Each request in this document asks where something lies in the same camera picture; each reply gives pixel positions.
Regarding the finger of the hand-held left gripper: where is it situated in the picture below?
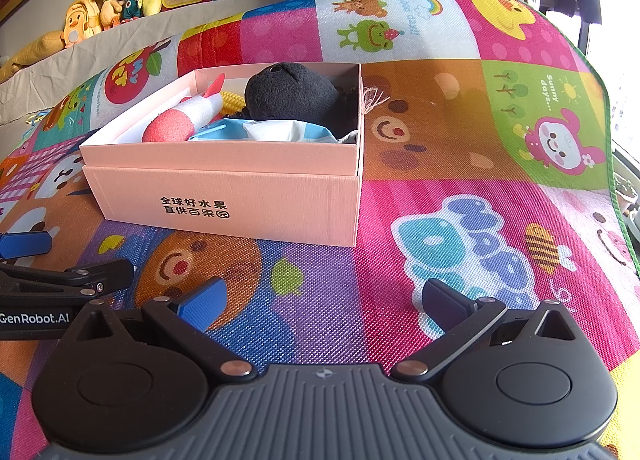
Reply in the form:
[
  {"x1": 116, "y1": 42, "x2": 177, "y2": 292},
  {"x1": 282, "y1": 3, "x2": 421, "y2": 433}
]
[
  {"x1": 0, "y1": 259, "x2": 135, "y2": 299},
  {"x1": 0, "y1": 231, "x2": 54, "y2": 259}
]

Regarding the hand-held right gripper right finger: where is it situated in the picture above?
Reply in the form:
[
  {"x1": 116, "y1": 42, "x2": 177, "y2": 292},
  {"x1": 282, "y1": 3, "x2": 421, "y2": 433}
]
[{"x1": 390, "y1": 278, "x2": 577, "y2": 383}]

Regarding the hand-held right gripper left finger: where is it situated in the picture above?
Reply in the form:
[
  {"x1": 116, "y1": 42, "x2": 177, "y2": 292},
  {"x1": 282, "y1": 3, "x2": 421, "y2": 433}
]
[{"x1": 74, "y1": 276, "x2": 256, "y2": 383}]

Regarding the pink cardboard box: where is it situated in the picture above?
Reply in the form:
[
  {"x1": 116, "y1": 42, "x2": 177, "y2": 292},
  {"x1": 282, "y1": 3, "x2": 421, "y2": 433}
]
[{"x1": 79, "y1": 62, "x2": 365, "y2": 247}]

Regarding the pink and white toy rocket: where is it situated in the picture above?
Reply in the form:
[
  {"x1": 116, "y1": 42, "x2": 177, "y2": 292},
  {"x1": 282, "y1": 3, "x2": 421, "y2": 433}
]
[{"x1": 141, "y1": 74, "x2": 224, "y2": 143}]

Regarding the blue tissue packet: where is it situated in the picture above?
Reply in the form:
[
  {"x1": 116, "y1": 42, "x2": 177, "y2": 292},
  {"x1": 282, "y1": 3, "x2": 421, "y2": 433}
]
[{"x1": 190, "y1": 119, "x2": 362, "y2": 146}]

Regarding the yellow toy corn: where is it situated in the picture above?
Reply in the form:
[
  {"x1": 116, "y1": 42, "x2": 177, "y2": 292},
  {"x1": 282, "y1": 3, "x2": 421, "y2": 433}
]
[{"x1": 219, "y1": 90, "x2": 247, "y2": 114}]

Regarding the black plush toy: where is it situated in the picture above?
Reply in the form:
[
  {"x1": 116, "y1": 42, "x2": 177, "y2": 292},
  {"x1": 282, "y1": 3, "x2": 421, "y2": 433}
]
[{"x1": 242, "y1": 62, "x2": 362, "y2": 139}]

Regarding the colourful cartoon play mat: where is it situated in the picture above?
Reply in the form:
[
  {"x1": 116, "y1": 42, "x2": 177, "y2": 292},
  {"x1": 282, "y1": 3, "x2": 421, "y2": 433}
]
[{"x1": 0, "y1": 0, "x2": 640, "y2": 460}]

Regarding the long yellow plush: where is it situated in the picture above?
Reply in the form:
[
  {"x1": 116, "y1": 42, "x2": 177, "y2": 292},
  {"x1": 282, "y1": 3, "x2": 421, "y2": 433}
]
[{"x1": 0, "y1": 30, "x2": 69, "y2": 84}]

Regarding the yellow duck plush backpack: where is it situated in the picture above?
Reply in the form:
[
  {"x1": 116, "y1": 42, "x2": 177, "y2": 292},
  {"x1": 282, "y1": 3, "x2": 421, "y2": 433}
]
[{"x1": 62, "y1": 0, "x2": 103, "y2": 49}]

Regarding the yellow deer plush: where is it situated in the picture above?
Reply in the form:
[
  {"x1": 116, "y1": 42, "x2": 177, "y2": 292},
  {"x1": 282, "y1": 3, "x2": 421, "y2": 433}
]
[{"x1": 93, "y1": 0, "x2": 124, "y2": 31}]

